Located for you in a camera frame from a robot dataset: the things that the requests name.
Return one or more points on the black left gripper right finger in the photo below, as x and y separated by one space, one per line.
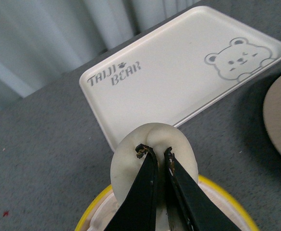
188 207

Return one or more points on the yellow rimmed bamboo steamer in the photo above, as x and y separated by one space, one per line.
227 199

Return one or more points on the white steamed bun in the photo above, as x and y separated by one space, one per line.
158 136

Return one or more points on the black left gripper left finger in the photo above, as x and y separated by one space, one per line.
138 211

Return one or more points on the white bear print tray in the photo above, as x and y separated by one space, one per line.
176 71

